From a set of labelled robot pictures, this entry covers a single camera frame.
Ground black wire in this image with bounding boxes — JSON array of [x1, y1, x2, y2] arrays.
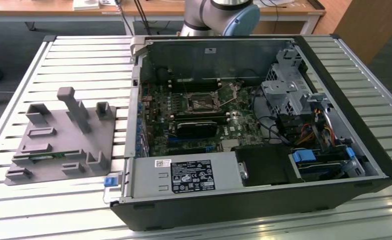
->
[[252, 114, 292, 145]]

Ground wooden cabinet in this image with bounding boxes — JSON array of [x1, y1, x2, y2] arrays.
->
[[328, 0, 392, 66]]

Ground blue case latch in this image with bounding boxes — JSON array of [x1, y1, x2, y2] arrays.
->
[[104, 175, 121, 188]]

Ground black open PC case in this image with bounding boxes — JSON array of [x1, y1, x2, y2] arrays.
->
[[108, 34, 392, 232]]

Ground yellow red wire bundle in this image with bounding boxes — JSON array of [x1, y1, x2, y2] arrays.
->
[[295, 107, 336, 146]]

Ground grey parts rack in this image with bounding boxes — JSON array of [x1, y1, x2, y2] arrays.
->
[[2, 86, 117, 187]]

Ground small silver heat sink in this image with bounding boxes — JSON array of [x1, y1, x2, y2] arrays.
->
[[221, 139, 241, 151]]

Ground grey power supply unit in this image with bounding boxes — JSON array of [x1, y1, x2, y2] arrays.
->
[[120, 152, 244, 204]]

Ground black RAM slot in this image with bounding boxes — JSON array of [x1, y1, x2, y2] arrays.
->
[[171, 77, 223, 85]]

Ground green motherboard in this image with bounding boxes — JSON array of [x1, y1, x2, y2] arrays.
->
[[137, 79, 268, 158]]

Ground metal drive cage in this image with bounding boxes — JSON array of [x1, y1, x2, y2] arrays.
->
[[260, 48, 328, 119]]

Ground hanging black cables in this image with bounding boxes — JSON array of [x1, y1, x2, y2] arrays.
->
[[115, 0, 159, 36]]

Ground metal socket cover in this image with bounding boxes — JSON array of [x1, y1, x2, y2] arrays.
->
[[215, 80, 247, 108]]

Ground black plastic shroud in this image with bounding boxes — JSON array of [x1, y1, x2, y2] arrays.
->
[[233, 144, 304, 187]]

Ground black graphics card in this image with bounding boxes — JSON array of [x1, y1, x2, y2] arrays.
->
[[175, 121, 217, 139]]

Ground green RAM stick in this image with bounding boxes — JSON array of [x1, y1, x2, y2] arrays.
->
[[28, 152, 66, 160]]

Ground CPU socket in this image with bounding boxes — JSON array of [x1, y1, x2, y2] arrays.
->
[[181, 92, 224, 114]]

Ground grey case handle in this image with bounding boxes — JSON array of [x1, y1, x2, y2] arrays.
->
[[128, 36, 151, 55]]

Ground white box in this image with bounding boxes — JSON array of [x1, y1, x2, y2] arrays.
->
[[72, 0, 103, 11]]

